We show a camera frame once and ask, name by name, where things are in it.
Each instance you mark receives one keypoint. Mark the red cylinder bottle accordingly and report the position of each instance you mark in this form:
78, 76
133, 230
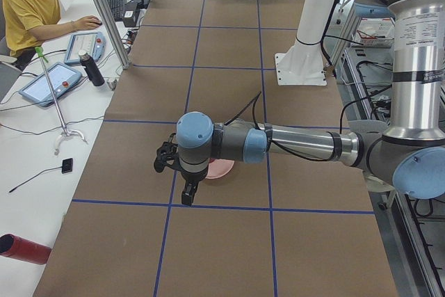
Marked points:
21, 249

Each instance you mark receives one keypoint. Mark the metal reacher grabber tool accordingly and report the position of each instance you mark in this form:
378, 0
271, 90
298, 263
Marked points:
66, 133

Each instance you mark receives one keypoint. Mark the small black square device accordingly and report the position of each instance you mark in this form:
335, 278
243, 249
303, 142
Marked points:
67, 165

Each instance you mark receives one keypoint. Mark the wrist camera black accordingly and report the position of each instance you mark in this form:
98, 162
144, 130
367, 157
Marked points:
167, 156

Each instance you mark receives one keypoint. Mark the pink plate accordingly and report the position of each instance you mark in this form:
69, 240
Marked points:
218, 168

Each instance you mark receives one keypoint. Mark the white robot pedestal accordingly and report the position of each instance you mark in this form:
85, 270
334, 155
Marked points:
302, 64

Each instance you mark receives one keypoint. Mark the person in yellow shirt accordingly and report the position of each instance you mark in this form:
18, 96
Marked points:
29, 23

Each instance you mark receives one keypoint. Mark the black keyboard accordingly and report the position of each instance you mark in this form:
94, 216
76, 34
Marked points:
116, 8

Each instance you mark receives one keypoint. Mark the aluminium frame post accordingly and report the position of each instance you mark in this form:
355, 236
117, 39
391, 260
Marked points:
112, 30

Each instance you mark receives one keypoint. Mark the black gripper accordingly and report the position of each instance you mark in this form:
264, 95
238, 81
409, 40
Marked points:
192, 179

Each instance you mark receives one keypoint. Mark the teach pendant far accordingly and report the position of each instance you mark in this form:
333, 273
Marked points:
92, 43

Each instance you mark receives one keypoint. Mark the black water bottle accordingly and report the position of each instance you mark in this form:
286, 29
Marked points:
91, 68

